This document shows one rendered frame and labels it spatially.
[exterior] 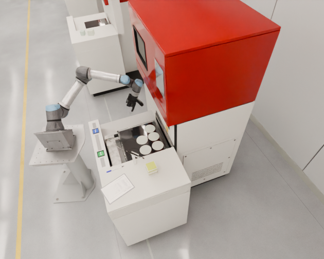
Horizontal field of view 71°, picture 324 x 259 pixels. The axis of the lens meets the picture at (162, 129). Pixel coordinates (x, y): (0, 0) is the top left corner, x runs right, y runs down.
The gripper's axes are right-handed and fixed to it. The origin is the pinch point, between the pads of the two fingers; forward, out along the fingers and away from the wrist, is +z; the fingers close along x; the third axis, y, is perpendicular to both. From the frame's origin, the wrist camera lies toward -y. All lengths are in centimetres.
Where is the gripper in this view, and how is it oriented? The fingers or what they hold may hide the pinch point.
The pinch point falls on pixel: (130, 113)
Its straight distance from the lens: 230.1
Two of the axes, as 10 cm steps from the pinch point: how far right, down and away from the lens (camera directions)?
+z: -3.5, 8.0, 4.8
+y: -9.1, -1.6, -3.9
